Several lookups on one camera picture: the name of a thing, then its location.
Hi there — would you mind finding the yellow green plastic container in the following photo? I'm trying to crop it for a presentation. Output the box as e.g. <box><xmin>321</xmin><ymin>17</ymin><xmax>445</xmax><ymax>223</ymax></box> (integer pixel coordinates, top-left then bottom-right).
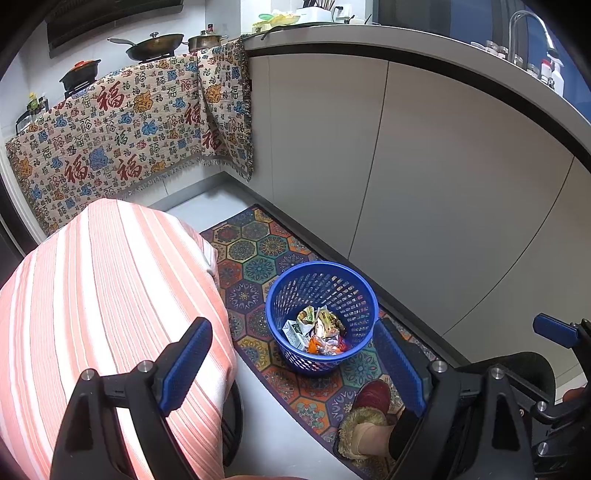
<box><xmin>252</xmin><ymin>11</ymin><xmax>301</xmax><ymax>33</ymax></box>

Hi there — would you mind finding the steel pot with lid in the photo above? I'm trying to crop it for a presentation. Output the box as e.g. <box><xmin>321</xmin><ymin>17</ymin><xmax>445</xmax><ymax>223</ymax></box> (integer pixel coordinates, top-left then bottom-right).
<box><xmin>187</xmin><ymin>25</ymin><xmax>229</xmax><ymax>54</ymax></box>

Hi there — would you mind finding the large printed fringed cloth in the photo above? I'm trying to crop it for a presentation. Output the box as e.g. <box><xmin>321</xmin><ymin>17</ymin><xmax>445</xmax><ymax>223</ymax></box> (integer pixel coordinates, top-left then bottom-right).
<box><xmin>6</xmin><ymin>53</ymin><xmax>208</xmax><ymax>236</ymax></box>

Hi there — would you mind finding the beige base cabinet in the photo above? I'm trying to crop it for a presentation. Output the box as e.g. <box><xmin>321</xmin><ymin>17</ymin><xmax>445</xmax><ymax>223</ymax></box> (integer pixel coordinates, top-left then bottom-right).
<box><xmin>245</xmin><ymin>55</ymin><xmax>591</xmax><ymax>384</ymax></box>

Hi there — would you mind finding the grey kitchen countertop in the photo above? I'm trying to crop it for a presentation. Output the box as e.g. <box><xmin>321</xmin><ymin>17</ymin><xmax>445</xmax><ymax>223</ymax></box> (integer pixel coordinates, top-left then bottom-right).
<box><xmin>242</xmin><ymin>23</ymin><xmax>591</xmax><ymax>155</ymax></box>

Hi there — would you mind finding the orange white striped tablecloth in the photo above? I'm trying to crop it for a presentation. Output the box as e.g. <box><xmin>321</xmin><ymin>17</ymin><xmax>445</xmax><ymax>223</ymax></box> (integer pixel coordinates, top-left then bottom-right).
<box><xmin>0</xmin><ymin>198</ymin><xmax>238</xmax><ymax>480</ymax></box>

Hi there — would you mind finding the black wok with lid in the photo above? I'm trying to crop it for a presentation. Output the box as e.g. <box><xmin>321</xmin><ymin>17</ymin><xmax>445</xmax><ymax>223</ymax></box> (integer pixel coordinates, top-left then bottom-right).
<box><xmin>107</xmin><ymin>31</ymin><xmax>185</xmax><ymax>63</ymax></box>

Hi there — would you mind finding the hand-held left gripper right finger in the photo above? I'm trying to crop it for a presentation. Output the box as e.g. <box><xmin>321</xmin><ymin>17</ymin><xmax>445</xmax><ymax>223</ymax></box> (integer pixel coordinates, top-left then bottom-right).
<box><xmin>373</xmin><ymin>318</ymin><xmax>536</xmax><ymax>480</ymax></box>

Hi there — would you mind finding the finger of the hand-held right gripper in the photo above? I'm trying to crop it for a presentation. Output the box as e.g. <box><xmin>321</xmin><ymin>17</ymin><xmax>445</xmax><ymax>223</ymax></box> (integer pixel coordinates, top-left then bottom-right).
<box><xmin>533</xmin><ymin>314</ymin><xmax>591</xmax><ymax>350</ymax></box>

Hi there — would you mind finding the colourful hexagon floor mat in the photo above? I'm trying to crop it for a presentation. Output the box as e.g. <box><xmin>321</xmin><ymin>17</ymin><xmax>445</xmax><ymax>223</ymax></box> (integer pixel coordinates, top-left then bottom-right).
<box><xmin>199</xmin><ymin>204</ymin><xmax>444</xmax><ymax>480</ymax></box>

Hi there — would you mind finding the white plastic bottle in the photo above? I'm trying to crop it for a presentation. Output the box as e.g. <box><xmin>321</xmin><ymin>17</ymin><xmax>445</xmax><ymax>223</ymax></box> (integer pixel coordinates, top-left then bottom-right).
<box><xmin>538</xmin><ymin>58</ymin><xmax>566</xmax><ymax>97</ymax></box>

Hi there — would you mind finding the black clay pot orange lid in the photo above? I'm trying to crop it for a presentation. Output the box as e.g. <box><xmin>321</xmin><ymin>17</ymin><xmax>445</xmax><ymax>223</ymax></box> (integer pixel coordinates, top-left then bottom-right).
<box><xmin>59</xmin><ymin>59</ymin><xmax>102</xmax><ymax>93</ymax></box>

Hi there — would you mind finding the blue plastic basket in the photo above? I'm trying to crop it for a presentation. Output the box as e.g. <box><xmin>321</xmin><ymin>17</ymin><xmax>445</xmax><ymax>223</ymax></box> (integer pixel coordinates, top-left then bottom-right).
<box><xmin>266</xmin><ymin>261</ymin><xmax>379</xmax><ymax>376</ymax></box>

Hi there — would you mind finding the black range hood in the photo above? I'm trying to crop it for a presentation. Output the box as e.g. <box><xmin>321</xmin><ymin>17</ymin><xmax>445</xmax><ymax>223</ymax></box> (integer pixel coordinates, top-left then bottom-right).
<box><xmin>46</xmin><ymin>0</ymin><xmax>185</xmax><ymax>58</ymax></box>

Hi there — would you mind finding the person's leg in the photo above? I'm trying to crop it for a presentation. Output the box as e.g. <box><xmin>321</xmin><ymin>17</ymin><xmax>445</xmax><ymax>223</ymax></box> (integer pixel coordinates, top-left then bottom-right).
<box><xmin>388</xmin><ymin>408</ymin><xmax>428</xmax><ymax>462</ymax></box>

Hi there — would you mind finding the steel kitchen faucet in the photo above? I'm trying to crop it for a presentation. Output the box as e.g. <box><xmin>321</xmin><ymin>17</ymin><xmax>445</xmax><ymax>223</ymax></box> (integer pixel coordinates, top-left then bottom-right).
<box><xmin>508</xmin><ymin>10</ymin><xmax>561</xmax><ymax>63</ymax></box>

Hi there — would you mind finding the white green milk carton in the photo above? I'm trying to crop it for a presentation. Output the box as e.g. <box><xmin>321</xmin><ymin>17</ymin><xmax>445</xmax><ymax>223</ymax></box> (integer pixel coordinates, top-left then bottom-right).
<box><xmin>281</xmin><ymin>318</ymin><xmax>308</xmax><ymax>349</ymax></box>

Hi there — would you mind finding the orange wrapper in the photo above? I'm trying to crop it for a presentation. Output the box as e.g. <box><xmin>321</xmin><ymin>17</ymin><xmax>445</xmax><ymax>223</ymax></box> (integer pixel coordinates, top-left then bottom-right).
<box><xmin>307</xmin><ymin>337</ymin><xmax>345</xmax><ymax>355</ymax></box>

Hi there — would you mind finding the dark window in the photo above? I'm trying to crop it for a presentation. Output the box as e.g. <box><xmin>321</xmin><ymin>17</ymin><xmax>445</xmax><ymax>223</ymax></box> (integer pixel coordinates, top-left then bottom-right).
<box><xmin>376</xmin><ymin>0</ymin><xmax>591</xmax><ymax>107</ymax></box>

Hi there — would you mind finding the narrow printed fringed cloth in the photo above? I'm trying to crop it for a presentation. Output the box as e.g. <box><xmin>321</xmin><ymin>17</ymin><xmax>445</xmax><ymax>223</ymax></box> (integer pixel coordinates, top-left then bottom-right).
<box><xmin>196</xmin><ymin>36</ymin><xmax>254</xmax><ymax>182</ymax></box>

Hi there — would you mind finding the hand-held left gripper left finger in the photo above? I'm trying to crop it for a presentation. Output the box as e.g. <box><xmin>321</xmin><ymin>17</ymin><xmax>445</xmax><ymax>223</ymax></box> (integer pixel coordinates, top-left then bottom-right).
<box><xmin>51</xmin><ymin>318</ymin><xmax>213</xmax><ymax>480</ymax></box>

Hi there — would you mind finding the black condiment rack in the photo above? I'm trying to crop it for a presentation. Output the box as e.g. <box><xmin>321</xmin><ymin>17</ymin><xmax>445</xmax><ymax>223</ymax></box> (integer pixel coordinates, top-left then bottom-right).
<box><xmin>16</xmin><ymin>99</ymin><xmax>51</xmax><ymax>134</ymax></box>

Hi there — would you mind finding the gold dark wrapper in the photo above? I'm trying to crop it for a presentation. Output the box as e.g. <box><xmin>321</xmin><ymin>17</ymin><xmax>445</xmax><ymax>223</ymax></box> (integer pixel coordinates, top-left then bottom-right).
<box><xmin>316</xmin><ymin>309</ymin><xmax>346</xmax><ymax>339</ymax></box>

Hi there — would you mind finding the white utensil holder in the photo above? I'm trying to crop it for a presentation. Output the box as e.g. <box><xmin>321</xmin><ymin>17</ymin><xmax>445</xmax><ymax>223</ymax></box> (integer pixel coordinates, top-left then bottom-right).
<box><xmin>295</xmin><ymin>0</ymin><xmax>335</xmax><ymax>24</ymax></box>

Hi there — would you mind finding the red furry slipper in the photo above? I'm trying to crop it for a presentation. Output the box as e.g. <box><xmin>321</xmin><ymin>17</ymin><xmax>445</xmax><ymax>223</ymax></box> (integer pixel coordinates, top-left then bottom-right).
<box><xmin>338</xmin><ymin>379</ymin><xmax>398</xmax><ymax>462</ymax></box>

